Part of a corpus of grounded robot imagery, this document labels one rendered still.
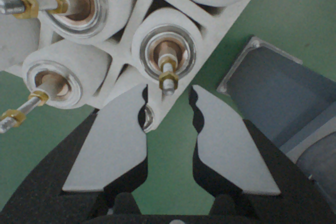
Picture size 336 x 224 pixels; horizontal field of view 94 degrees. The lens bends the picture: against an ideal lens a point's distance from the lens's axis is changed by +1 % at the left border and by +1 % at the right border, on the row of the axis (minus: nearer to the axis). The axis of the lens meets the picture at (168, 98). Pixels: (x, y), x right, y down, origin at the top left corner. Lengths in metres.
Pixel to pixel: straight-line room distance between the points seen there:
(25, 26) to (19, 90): 0.40
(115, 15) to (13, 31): 0.16
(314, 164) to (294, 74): 0.16
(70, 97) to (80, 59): 0.06
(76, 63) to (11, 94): 0.50
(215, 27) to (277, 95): 0.18
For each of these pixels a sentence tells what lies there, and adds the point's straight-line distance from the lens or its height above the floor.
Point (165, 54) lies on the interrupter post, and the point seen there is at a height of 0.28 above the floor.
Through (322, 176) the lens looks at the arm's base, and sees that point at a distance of 0.31.
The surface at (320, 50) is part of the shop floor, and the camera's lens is 0.65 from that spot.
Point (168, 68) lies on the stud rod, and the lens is 0.16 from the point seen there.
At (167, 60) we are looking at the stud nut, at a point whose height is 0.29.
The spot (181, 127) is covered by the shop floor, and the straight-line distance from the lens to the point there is 0.62.
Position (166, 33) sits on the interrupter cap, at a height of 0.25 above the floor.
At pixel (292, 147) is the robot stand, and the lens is 0.31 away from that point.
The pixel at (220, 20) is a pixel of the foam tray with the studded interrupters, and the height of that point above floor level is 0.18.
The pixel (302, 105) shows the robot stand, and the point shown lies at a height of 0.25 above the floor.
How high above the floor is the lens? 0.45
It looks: 57 degrees down
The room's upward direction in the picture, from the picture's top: 179 degrees clockwise
